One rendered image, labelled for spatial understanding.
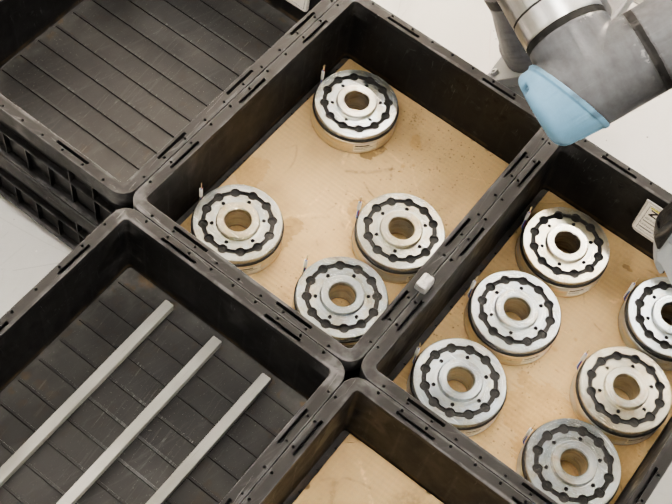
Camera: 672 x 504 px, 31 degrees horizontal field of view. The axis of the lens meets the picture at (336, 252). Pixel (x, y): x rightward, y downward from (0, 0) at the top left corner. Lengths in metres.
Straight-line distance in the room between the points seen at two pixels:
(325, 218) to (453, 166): 0.18
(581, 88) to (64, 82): 0.71
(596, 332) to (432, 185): 0.26
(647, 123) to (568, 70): 0.73
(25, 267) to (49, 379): 0.25
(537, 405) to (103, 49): 0.68
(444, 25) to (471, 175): 0.37
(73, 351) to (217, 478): 0.21
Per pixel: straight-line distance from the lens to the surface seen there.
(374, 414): 1.20
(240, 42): 1.53
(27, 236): 1.53
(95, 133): 1.45
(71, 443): 1.27
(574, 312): 1.39
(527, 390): 1.33
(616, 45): 1.02
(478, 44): 1.75
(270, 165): 1.42
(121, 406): 1.28
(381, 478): 1.26
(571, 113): 1.01
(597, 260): 1.39
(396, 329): 1.22
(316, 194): 1.40
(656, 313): 1.37
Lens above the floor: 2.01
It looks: 59 degrees down
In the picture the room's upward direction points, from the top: 12 degrees clockwise
